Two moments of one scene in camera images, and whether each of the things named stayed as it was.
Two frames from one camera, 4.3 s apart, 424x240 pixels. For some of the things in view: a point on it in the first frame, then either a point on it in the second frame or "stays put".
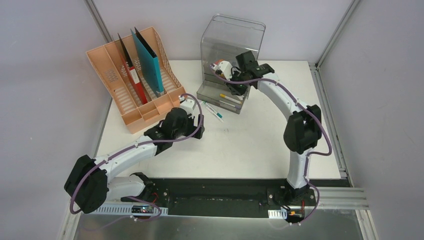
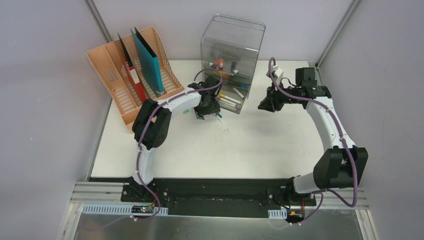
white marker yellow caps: [226, 97] stays put
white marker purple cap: [231, 105] stays put
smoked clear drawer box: [224, 37] stays put
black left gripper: [197, 129] to [205, 110]
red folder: [131, 71] stays put
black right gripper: [235, 91] to [267, 104]
